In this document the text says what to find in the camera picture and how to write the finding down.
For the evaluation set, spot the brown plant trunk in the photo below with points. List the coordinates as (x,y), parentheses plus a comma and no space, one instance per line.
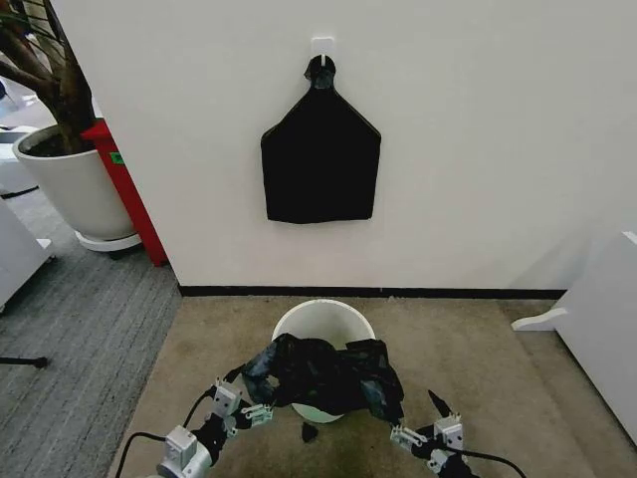
(60,74)

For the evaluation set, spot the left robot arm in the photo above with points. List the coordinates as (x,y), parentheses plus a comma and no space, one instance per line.
(181,455)

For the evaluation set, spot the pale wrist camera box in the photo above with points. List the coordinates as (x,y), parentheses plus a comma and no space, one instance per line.
(448,431)
(225,398)

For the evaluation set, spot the white plant pot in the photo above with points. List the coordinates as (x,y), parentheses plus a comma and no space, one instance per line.
(74,189)

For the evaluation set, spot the black stand leg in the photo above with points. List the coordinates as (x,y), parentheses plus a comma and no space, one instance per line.
(25,361)

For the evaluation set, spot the white furniture with curved foot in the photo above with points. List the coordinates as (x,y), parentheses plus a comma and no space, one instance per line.
(592,318)

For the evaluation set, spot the red cabinet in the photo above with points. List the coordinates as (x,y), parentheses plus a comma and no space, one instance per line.
(127,194)

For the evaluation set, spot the black garbage bag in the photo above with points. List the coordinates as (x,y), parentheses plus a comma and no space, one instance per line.
(328,378)

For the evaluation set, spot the white trash bin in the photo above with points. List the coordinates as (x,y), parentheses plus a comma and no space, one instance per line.
(323,318)

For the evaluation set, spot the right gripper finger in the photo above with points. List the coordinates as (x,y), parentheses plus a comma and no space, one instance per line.
(408,436)
(440,403)

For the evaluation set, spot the small black plastic scrap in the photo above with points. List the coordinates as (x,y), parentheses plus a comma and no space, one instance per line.
(308,431)

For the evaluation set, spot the white wall hook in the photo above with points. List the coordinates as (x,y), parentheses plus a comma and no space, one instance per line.
(322,46)

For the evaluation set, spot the white wheeled pot saucer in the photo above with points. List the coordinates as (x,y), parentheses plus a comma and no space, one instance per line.
(109,244)

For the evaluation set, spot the black hanging bag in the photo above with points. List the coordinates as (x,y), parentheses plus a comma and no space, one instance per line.
(322,159)

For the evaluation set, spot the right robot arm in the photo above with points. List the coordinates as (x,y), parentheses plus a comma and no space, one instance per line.
(455,468)

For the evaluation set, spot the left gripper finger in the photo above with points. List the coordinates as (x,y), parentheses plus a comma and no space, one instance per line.
(258,414)
(233,373)

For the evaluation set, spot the black baseboard strip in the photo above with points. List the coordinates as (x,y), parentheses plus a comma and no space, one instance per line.
(373,292)

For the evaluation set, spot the beige floor mat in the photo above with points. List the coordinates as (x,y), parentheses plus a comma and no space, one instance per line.
(448,378)

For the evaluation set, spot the white cabinet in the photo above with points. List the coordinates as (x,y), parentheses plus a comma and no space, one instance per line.
(20,254)

